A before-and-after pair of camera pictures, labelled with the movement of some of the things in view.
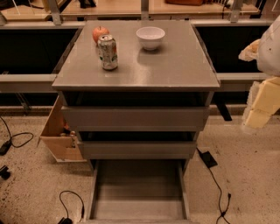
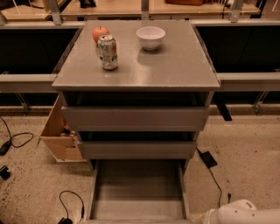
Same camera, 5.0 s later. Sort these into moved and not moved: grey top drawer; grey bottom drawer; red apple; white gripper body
Moved: white gripper body
Not moved: grey bottom drawer; grey top drawer; red apple
